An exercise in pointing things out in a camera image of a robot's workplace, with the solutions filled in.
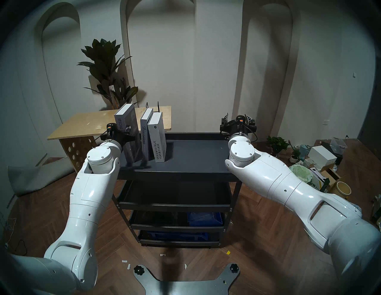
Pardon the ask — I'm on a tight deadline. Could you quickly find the black storage box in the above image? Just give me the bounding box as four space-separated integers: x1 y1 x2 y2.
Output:
321 141 343 165

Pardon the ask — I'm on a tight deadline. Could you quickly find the large dark leafy plant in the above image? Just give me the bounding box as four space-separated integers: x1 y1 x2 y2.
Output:
77 39 139 110

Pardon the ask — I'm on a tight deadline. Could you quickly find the wide blue plastic bin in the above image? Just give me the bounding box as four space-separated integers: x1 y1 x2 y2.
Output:
146 231 208 242

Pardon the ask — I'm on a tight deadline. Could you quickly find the grey Discontent book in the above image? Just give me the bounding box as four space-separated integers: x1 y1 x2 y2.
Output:
140 108 154 161

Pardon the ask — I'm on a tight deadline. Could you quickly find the small blue plastic bin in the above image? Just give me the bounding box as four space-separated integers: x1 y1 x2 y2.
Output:
188 212 223 228

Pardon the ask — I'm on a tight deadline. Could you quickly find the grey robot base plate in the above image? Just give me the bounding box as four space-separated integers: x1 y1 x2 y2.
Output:
133 263 240 295

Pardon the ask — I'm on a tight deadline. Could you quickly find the small leafy potted plant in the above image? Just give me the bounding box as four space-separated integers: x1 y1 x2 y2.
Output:
266 135 290 158

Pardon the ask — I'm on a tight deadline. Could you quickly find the white cardboard box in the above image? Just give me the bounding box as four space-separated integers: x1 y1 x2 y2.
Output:
307 146 337 168

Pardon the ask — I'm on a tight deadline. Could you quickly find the black metal utility cart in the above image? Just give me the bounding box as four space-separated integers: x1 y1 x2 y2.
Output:
112 132 243 248

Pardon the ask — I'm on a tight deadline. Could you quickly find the green bagged waste basket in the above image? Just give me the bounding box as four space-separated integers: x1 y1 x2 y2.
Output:
290 164 313 183

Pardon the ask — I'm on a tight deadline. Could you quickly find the clear plastic container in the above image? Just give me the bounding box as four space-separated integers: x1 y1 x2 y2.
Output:
330 137 348 153

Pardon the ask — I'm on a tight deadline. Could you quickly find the beige plastic bucket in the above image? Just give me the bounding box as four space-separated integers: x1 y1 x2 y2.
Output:
335 181 352 199

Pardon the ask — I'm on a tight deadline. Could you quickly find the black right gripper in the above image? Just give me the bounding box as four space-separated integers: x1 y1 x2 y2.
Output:
220 113 257 137

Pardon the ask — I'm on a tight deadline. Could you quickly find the green white carton box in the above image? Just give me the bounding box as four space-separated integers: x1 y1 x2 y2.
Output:
310 168 330 192

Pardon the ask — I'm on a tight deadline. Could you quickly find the grey Designhotels Yearbook book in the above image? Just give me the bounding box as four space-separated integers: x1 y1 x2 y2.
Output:
148 112 167 162

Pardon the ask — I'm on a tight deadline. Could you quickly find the open brown cardboard box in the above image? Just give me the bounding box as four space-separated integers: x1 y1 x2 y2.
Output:
320 168 343 191

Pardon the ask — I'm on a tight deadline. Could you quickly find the tall grey Special Issue book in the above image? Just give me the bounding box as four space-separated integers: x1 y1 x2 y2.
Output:
114 103 143 167

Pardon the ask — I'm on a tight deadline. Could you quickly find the light wooden table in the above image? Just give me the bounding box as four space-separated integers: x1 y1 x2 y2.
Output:
47 106 172 179

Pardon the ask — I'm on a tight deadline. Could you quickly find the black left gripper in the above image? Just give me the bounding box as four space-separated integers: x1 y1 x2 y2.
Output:
100 126 136 146

